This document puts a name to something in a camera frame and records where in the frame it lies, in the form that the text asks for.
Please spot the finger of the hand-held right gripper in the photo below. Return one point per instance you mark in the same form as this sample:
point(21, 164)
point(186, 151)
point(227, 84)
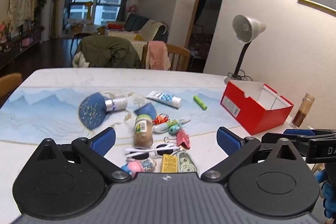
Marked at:
point(299, 132)
point(270, 138)

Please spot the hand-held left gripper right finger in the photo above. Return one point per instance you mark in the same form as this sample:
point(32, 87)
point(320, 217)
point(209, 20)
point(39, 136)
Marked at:
point(229, 141)

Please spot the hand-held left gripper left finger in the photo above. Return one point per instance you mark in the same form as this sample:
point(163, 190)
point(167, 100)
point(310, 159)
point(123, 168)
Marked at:
point(103, 141)

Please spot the red cardboard box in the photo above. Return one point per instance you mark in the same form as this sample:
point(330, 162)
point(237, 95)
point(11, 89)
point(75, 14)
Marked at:
point(252, 119)

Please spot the small silver bottle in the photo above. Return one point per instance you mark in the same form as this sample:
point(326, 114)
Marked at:
point(116, 104)

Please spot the white sunglasses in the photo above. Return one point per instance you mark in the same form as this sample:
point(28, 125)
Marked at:
point(147, 152)

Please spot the teal white plastic toy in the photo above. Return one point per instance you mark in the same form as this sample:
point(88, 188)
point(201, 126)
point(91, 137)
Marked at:
point(168, 127)

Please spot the white cream tube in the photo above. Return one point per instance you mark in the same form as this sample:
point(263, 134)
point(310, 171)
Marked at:
point(164, 99)

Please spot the person's right hand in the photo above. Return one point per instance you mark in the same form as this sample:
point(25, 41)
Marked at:
point(329, 180)

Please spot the brown glass bottle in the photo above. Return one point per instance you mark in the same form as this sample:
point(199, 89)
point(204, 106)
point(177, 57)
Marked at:
point(302, 113)

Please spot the green-lidded glass jar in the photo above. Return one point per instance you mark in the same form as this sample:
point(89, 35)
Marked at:
point(143, 134)

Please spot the pink binder clip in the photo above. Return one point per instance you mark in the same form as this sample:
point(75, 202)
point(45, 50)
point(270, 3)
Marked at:
point(183, 138)

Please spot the green highlighter pen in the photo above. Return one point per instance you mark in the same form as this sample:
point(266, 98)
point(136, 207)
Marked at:
point(200, 102)

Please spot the green clear tape measure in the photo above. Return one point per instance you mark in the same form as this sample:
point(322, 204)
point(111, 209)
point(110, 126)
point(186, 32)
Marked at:
point(187, 166)

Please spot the small yellow box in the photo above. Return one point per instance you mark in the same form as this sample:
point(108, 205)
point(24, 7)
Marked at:
point(169, 164)

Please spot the olive green jacket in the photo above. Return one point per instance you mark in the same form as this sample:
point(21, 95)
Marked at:
point(105, 50)

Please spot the wooden slatted chair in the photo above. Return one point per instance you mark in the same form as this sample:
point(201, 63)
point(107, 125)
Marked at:
point(181, 53)

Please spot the pink cloth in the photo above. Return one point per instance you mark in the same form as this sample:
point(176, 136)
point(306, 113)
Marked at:
point(157, 56)

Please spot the orange wooden chair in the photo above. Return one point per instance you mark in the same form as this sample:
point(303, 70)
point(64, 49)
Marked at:
point(10, 82)

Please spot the white desk lamp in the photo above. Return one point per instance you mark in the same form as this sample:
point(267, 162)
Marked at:
point(246, 27)

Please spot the cream sofa blanket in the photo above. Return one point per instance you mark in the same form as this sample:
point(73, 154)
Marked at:
point(152, 28)

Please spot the sofa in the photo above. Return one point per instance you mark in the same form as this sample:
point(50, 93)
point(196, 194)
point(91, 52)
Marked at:
point(134, 22)

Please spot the dark wooden sideboard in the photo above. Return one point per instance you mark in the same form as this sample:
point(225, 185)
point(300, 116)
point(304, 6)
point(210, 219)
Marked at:
point(15, 44)

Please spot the yellow toy giraffe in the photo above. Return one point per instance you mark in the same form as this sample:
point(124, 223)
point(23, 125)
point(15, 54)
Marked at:
point(89, 10)

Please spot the white standing air conditioner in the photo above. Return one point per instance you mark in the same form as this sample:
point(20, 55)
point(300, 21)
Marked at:
point(48, 11)

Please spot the yellow curtain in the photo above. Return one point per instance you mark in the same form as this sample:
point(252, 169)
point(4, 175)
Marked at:
point(57, 3)

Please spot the green house plant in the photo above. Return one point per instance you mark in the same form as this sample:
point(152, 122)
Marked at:
point(41, 2)

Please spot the floral wall cloth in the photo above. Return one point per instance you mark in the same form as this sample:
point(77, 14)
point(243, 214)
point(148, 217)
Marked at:
point(19, 8)

